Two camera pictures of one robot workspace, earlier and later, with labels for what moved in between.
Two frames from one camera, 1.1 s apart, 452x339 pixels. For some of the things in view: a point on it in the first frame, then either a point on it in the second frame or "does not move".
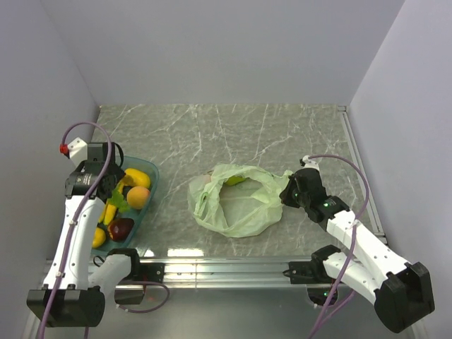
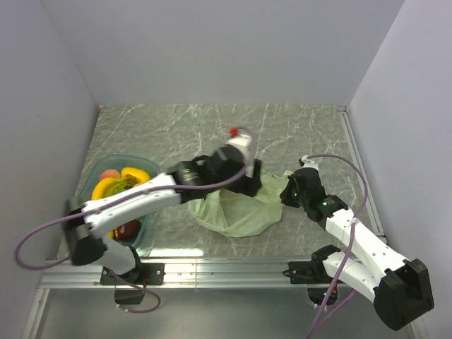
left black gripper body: (117, 172) to (245, 184)
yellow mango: (139, 178) does not move
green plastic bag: (237, 200) does not move
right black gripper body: (292, 196) does not move
